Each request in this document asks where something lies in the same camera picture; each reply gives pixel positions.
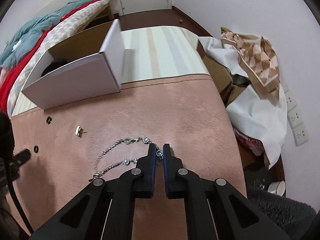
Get brown cardboard box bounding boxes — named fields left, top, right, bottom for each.
left=199, top=37, right=251, bottom=106

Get blue-grey blanket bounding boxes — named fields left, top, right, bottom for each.
left=1, top=0, right=93, bottom=69

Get dark grey fuzzy fabric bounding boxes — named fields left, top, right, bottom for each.
left=247, top=187, right=317, bottom=239

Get small gold earring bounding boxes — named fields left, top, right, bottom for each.
left=75, top=126, right=86, bottom=138

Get brown patterned paper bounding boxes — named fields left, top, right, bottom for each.
left=221, top=27, right=280, bottom=101

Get pink table mat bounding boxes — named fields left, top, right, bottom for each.
left=11, top=74, right=246, bottom=231

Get white wrapping paper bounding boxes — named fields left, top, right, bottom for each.
left=199, top=37, right=287, bottom=168

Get white cardboard box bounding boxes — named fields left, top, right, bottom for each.
left=22, top=20, right=125, bottom=109

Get black bracelet in box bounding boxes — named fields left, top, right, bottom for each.
left=39, top=59, right=68, bottom=77

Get white wall socket strip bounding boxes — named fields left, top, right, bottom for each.
left=282, top=84, right=309, bottom=146

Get red bed sheet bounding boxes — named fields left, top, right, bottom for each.
left=0, top=0, right=106, bottom=116

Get striped pale table cloth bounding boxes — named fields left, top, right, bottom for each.
left=7, top=26, right=207, bottom=116

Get silver chain bracelet blue stones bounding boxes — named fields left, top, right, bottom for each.
left=88, top=137, right=164, bottom=182

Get white ceramic cup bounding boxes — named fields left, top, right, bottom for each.
left=267, top=180, right=286, bottom=196

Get checkered white quilt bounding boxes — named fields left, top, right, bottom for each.
left=6, top=0, right=111, bottom=117

